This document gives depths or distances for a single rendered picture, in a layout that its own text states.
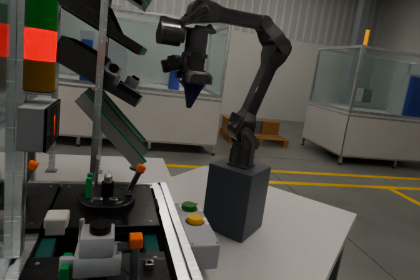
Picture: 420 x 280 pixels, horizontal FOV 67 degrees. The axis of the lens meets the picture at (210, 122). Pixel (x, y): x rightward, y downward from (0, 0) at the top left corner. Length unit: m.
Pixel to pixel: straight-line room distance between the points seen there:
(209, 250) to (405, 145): 5.98
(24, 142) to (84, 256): 0.20
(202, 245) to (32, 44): 0.50
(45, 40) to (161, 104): 4.18
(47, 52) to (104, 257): 0.33
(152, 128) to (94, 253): 4.32
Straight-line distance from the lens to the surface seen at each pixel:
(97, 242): 0.49
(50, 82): 0.59
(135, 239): 0.51
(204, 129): 4.87
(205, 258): 0.75
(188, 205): 0.87
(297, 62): 10.39
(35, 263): 0.66
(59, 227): 0.76
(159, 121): 4.76
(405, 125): 6.46
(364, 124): 5.93
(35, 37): 0.58
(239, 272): 0.85
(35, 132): 0.56
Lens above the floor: 1.33
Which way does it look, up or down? 10 degrees down
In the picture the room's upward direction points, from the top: 7 degrees clockwise
